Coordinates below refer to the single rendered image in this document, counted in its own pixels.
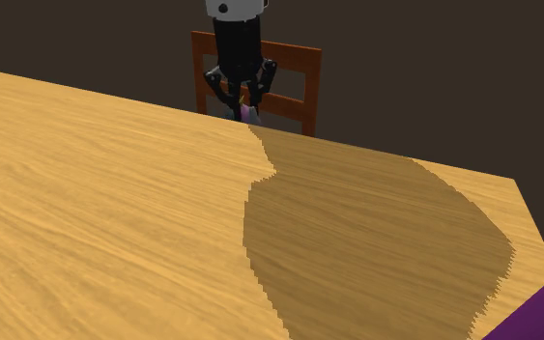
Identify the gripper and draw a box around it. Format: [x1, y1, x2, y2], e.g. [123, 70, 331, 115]
[203, 14, 279, 123]

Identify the small purple and teal object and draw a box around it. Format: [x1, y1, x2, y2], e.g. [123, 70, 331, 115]
[225, 96, 262, 127]

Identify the brown wooden chair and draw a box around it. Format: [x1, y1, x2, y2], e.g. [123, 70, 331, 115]
[190, 30, 324, 138]

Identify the light wooden table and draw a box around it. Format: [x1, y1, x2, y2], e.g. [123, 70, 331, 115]
[0, 65, 544, 340]

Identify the purple angular object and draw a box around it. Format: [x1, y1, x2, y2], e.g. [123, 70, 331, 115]
[482, 260, 544, 340]

